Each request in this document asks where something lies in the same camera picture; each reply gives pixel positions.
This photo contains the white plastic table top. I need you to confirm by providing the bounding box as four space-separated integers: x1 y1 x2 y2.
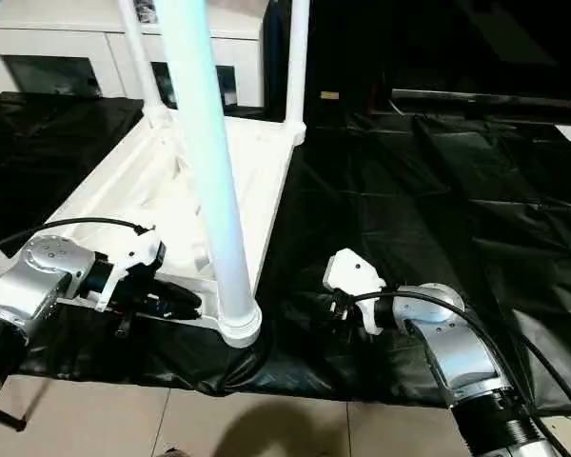
42 111 308 351

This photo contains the white plastic table leg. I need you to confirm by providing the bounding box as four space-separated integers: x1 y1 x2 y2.
283 0 310 132
154 0 263 334
118 0 172 125

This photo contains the black mat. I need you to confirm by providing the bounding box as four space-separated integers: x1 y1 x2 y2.
0 92 571 410

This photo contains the black stand leg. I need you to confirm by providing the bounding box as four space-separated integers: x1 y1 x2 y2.
0 375 44 432

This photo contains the black flat monitor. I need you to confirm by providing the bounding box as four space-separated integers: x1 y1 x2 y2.
390 88 571 120

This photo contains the white glass-door cabinet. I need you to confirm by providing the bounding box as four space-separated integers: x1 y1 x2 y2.
0 0 263 109

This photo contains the black backdrop cloth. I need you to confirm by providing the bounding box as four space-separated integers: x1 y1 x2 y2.
308 0 571 94

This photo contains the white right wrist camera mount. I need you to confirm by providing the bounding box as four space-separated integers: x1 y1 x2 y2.
324 248 387 334

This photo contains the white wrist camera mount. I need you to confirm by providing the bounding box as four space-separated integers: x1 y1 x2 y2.
324 248 387 334
94 228 167 313

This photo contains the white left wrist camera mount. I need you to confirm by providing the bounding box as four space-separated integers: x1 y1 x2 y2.
94 228 167 313

